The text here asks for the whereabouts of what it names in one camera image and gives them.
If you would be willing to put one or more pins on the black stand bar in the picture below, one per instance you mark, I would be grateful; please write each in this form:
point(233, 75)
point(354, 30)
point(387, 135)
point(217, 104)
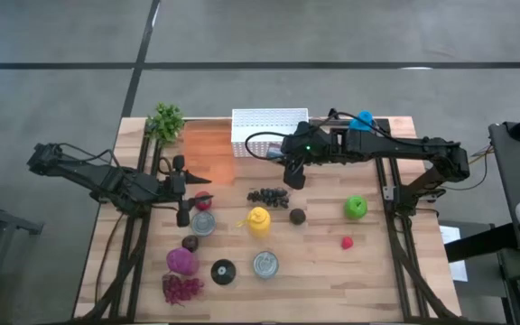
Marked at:
point(476, 246)

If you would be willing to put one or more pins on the yellowfin tuna can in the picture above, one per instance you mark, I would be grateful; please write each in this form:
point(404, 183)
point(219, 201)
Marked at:
point(203, 224)

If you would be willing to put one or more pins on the red toy grape bunch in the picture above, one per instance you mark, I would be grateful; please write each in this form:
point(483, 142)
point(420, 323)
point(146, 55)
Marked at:
point(181, 289)

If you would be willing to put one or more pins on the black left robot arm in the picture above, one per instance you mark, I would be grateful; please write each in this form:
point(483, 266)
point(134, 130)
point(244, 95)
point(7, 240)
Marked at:
point(106, 180)

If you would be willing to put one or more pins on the blue plastic bottle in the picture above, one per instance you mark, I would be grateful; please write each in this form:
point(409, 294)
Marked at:
point(363, 119)

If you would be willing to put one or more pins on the red toy fruit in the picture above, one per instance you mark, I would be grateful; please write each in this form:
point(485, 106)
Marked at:
point(203, 207)

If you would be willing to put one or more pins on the solid white tuna can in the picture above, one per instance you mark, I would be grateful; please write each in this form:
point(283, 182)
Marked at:
point(265, 264)

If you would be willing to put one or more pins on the black side table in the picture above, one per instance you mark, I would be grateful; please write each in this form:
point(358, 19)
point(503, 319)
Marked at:
point(513, 162)

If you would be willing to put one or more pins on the small red toy cherry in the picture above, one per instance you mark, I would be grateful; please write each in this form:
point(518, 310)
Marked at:
point(346, 243)

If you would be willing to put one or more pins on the orange translucent tray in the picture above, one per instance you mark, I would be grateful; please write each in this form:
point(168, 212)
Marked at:
point(208, 153)

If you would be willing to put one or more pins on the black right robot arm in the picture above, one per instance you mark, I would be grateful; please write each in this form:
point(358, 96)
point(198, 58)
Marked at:
point(400, 146)

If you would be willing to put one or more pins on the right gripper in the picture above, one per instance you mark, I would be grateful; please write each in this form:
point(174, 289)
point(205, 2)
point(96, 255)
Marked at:
point(314, 144)

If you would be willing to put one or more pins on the dark toy grape bunch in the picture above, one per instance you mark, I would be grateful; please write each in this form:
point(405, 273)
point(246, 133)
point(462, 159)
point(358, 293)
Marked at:
point(269, 197)

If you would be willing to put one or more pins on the small black clamp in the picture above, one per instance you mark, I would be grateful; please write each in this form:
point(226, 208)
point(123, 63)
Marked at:
point(332, 112)

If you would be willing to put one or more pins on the grey metal stand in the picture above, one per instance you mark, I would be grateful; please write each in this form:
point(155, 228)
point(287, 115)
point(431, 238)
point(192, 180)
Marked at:
point(16, 223)

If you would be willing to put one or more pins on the yellow plastic bottle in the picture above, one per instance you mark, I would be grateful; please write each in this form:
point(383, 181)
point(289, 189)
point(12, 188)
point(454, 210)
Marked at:
point(259, 222)

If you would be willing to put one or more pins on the white perforated basket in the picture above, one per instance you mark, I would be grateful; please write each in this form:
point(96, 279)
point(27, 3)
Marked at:
point(255, 126)

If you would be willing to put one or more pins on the green toy apple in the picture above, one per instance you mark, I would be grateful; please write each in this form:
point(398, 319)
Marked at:
point(355, 207)

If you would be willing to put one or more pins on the grey metal bracket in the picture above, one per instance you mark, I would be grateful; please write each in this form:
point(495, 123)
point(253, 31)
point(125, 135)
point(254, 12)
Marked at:
point(388, 193)

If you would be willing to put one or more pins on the dark brown toy fig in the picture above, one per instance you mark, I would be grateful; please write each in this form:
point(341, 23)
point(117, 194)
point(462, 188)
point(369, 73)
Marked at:
point(190, 243)

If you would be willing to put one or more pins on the small green artificial plant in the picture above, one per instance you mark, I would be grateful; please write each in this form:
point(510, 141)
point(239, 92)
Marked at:
point(166, 122)

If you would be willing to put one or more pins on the white paper sheet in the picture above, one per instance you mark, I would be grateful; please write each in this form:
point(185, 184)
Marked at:
point(449, 234)

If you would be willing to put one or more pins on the black round toy fruit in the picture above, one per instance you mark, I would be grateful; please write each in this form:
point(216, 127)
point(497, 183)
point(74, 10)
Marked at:
point(297, 216)

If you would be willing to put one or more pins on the black aluminium frame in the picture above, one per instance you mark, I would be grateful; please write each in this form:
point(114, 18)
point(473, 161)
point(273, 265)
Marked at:
point(406, 289)
point(136, 289)

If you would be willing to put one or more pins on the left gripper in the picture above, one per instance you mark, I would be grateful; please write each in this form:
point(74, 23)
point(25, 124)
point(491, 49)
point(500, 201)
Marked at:
point(176, 187)

